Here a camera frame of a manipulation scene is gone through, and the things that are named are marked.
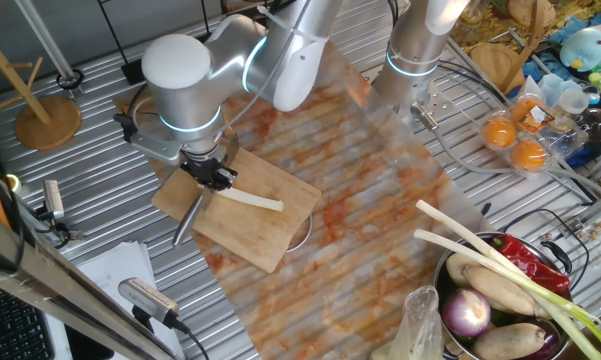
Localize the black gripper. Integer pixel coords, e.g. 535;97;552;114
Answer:
179;149;239;192

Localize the steel kitchen knife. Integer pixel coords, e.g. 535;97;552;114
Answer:
172;133;241;247

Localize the white scallion stalk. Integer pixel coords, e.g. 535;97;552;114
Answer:
213;185;285;213

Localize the wooden cutting board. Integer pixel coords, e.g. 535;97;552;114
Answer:
150;144;323;274

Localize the white paper stack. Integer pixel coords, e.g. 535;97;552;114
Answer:
44;241;186;360

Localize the black stand with rod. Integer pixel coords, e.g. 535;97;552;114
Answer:
97;0;149;85

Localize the orange marble pattern mat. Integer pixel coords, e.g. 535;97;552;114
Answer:
112;19;487;360

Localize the round wooden disc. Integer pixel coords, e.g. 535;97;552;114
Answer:
0;0;83;152

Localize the silver stand pole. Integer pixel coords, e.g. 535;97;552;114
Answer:
13;0;86;100

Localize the long green scallion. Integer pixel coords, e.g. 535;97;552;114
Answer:
412;228;601;360
414;198;601;360

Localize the black keyboard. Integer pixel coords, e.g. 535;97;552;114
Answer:
0;279;56;360

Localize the clear plastic bag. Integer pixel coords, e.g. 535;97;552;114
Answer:
369;284;446;360

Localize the pale potato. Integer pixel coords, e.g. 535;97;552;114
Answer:
445;252;481;287

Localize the purple onion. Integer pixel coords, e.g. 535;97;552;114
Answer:
440;288;492;339

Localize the orange fruit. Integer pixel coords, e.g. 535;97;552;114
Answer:
481;115;517;149
509;98;546;126
509;139;549;173

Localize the glass jar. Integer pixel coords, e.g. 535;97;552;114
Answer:
452;0;486;44

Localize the wooden mug tree stand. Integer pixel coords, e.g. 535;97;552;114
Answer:
469;0;546;95

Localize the tan yam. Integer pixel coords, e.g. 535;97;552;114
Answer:
462;265;538;316
472;322;547;360

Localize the red pepper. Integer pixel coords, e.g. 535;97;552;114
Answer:
490;233;572;294

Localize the blue cloth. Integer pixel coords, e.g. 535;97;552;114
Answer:
522;9;601;169

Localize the clear plastic fruit carton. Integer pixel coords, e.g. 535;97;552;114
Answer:
479;92;589;177

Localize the clear plastic container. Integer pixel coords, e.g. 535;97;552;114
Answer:
538;73;581;104

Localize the clear plastic cup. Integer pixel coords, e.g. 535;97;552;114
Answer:
558;88;591;115

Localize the purple eggplant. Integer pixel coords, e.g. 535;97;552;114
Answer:
519;318;562;360

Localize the round glass bowl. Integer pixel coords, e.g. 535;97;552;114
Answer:
574;107;601;144

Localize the blue plush toy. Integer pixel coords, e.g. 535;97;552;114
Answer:
559;27;601;73

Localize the steel ring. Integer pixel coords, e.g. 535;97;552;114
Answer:
284;212;315;254

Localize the silver depth camera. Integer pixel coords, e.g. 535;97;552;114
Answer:
118;277;181;329
34;178;74;241

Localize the black camera cable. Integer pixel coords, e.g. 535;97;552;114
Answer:
172;319;211;360

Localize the aluminium frame beam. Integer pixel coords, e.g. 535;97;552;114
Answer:
0;204;181;360

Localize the grey robot hose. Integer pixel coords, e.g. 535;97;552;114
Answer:
410;101;601;199

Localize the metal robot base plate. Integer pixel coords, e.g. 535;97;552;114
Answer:
359;64;456;132

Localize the steel pot with black handle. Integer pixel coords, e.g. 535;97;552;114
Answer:
432;230;601;360

